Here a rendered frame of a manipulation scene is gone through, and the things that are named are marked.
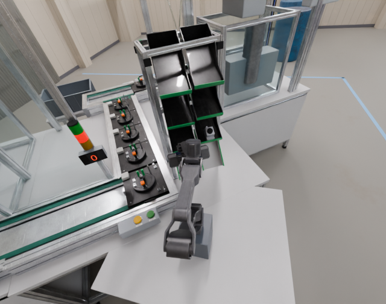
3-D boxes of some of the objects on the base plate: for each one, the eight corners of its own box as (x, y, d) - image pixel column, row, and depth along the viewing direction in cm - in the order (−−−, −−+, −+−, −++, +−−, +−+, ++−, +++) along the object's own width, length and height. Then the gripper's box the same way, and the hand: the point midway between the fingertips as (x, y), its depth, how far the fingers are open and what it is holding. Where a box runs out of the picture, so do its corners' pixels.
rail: (182, 204, 113) (180, 195, 106) (18, 275, 94) (0, 270, 86) (179, 197, 117) (177, 187, 109) (20, 264, 97) (3, 258, 89)
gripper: (172, 174, 77) (168, 160, 92) (214, 163, 80) (204, 151, 94) (168, 161, 75) (165, 149, 89) (212, 149, 77) (202, 140, 92)
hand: (186, 152), depth 88 cm, fingers closed on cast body, 4 cm apart
